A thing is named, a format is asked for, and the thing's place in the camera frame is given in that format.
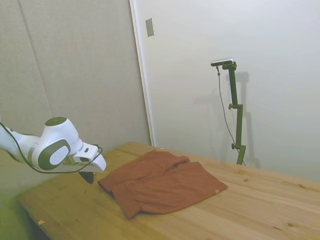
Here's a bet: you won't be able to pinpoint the dark green camera stand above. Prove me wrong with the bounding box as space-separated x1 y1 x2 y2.
222 63 247 166

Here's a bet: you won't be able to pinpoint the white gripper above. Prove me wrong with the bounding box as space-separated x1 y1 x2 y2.
59 154 108 185

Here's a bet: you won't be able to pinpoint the grey wall plate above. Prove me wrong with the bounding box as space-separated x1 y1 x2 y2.
145 17 155 38

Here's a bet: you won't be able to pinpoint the white door trim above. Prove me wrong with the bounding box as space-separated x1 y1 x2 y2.
129 0 156 147

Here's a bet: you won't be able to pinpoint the grey exterior camera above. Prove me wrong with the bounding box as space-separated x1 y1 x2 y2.
210 57 235 67

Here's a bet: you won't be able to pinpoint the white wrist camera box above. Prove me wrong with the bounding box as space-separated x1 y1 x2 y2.
71 141 100 164

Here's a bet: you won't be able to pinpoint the rust red shorts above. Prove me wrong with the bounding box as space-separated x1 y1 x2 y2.
97 149 229 220

